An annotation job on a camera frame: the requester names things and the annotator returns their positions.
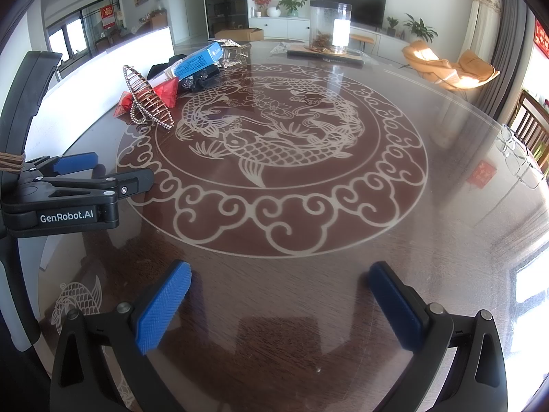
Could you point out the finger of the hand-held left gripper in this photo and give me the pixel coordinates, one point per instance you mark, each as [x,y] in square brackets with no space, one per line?
[133,182]
[75,163]

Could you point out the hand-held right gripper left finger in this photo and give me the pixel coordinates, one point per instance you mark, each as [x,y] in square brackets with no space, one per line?
[163,307]

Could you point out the wooden dining chair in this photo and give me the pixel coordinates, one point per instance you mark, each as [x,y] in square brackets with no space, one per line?
[529,122]

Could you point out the white sheer curtain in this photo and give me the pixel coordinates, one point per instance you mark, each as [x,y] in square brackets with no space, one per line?
[480,17]

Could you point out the wooden bench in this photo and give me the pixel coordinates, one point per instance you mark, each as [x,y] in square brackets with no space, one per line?
[362,38]

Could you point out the round white vase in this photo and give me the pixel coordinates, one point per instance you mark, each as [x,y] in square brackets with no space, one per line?
[273,12]

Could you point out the patterned glass desktop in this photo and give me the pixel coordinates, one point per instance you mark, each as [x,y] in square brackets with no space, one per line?
[450,244]

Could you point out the large leafy potted plant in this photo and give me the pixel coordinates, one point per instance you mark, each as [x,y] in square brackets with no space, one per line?
[420,28]

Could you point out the wooden tray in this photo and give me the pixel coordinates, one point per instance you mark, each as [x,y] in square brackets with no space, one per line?
[300,51]

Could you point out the brown braided band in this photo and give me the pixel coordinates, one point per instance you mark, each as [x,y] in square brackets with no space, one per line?
[12,163]

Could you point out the white board panel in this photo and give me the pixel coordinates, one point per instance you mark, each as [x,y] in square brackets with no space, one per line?
[107,77]

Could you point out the cardboard box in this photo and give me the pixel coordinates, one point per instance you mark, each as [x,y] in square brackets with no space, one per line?
[240,33]

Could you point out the red foil packet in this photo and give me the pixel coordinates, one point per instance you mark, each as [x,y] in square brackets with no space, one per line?
[166,90]

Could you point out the grey curtain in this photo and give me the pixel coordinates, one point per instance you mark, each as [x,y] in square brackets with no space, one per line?
[510,43]

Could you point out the crumpled clear wrapper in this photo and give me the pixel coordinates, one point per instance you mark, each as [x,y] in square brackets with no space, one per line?
[282,48]

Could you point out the red door poster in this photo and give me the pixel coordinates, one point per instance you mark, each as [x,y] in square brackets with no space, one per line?
[108,18]

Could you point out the green potted plant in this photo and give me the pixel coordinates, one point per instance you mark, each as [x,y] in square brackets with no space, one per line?
[292,3]

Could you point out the black television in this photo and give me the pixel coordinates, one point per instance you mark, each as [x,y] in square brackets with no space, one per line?
[366,6]

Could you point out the silver metal ornament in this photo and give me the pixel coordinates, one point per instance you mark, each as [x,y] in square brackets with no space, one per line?
[225,44]

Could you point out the red wall decoration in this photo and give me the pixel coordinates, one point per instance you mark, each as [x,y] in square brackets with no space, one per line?
[541,38]

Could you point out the wooden side cabinet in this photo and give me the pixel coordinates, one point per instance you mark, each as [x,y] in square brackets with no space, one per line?
[158,20]

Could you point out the white television cabinet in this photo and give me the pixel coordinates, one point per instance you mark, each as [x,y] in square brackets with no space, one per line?
[283,28]

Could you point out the blue and white box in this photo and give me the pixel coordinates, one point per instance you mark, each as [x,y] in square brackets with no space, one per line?
[197,62]

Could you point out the orange lounge chair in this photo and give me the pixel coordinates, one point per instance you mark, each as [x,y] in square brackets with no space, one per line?
[429,58]

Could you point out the clear plastic jar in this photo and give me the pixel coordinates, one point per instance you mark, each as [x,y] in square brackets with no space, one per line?
[330,30]

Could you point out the dark glass display cabinet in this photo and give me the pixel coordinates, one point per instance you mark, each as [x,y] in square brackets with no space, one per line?
[225,0]

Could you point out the silver foil paper ingot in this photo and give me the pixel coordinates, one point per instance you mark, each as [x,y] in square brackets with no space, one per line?
[233,58]

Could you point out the red flower arrangement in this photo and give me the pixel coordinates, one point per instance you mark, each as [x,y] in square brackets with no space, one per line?
[262,0]

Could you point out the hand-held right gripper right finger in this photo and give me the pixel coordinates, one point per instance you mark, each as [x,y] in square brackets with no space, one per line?
[394,307]

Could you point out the black cloth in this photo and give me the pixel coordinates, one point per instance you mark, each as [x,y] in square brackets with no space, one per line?
[200,82]

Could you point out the clear eyeglasses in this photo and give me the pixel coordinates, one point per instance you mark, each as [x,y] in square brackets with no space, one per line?
[521,167]

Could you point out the small potted plant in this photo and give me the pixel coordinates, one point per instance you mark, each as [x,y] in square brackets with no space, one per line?
[391,23]

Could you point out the gold rhinestone hair claw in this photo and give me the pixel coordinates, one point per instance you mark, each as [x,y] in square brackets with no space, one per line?
[148,107]

